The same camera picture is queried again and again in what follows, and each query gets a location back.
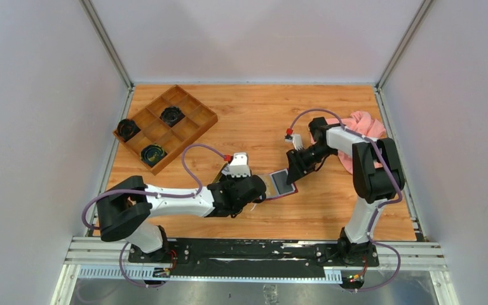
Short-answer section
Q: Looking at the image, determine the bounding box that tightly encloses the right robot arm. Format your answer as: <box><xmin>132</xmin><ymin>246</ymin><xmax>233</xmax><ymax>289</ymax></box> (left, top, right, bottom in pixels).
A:
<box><xmin>285</xmin><ymin>117</ymin><xmax>405</xmax><ymax>266</ymax></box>

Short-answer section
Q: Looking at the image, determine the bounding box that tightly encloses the pink cloth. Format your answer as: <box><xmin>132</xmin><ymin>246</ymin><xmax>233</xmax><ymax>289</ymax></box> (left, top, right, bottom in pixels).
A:
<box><xmin>311</xmin><ymin>111</ymin><xmax>387</xmax><ymax>174</ymax></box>

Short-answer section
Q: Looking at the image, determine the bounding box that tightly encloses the black round part lower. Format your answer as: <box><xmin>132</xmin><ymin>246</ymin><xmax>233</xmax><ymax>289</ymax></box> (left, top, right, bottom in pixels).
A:
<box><xmin>140</xmin><ymin>144</ymin><xmax>167</xmax><ymax>167</ymax></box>

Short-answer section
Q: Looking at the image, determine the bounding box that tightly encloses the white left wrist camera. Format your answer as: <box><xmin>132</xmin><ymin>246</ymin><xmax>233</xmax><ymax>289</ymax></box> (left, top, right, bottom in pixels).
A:
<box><xmin>227</xmin><ymin>152</ymin><xmax>251</xmax><ymax>178</ymax></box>

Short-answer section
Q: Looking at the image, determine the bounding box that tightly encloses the gold card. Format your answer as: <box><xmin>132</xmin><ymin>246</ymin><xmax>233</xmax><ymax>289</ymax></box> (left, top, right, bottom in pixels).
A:
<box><xmin>262</xmin><ymin>173</ymin><xmax>280</xmax><ymax>200</ymax></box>

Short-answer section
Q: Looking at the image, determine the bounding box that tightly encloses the black round part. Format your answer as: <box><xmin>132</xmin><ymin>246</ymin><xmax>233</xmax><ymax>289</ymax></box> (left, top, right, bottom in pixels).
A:
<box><xmin>140</xmin><ymin>144</ymin><xmax>167</xmax><ymax>167</ymax></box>
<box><xmin>159</xmin><ymin>106</ymin><xmax>185</xmax><ymax>127</ymax></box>
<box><xmin>116</xmin><ymin>119</ymin><xmax>141</xmax><ymax>142</ymax></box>

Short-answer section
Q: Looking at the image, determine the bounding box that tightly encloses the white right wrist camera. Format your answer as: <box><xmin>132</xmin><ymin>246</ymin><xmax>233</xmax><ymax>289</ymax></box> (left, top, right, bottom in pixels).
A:
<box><xmin>285</xmin><ymin>133</ymin><xmax>304</xmax><ymax>151</ymax></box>

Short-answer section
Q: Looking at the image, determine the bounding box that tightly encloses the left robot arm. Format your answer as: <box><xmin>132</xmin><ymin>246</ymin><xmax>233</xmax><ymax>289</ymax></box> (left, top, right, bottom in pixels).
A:
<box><xmin>95</xmin><ymin>175</ymin><xmax>267</xmax><ymax>262</ymax></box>

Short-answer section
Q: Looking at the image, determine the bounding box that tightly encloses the beige oval tray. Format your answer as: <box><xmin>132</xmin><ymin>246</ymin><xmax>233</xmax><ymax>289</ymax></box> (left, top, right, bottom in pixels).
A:
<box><xmin>212</xmin><ymin>163</ymin><xmax>229</xmax><ymax>183</ymax></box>

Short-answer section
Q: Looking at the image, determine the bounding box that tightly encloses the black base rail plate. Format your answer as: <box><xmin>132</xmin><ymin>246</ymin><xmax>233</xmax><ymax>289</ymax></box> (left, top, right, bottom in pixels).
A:
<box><xmin>127</xmin><ymin>238</ymin><xmax>379</xmax><ymax>279</ymax></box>

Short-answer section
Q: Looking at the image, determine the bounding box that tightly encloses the black round part upper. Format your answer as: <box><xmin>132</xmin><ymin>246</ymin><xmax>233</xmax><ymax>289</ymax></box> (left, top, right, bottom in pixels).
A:
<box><xmin>159</xmin><ymin>106</ymin><xmax>185</xmax><ymax>127</ymax></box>

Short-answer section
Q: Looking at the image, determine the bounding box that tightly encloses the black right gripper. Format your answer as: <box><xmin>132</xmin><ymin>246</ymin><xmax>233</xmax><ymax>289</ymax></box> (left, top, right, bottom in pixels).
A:
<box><xmin>287</xmin><ymin>144</ymin><xmax>337</xmax><ymax>185</ymax></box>

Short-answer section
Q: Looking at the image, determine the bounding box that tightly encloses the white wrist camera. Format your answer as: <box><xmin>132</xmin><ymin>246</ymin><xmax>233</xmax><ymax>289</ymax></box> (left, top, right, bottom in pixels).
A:
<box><xmin>285</xmin><ymin>133</ymin><xmax>304</xmax><ymax>151</ymax></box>
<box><xmin>227</xmin><ymin>152</ymin><xmax>251</xmax><ymax>178</ymax></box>

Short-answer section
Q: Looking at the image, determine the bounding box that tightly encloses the black round part left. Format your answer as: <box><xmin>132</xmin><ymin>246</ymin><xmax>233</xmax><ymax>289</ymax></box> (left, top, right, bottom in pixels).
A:
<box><xmin>116</xmin><ymin>119</ymin><xmax>141</xmax><ymax>142</ymax></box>

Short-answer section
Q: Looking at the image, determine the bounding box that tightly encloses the red leather card holder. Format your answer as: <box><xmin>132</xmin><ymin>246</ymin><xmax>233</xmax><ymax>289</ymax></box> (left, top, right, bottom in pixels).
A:
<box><xmin>259</xmin><ymin>168</ymin><xmax>298</xmax><ymax>200</ymax></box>

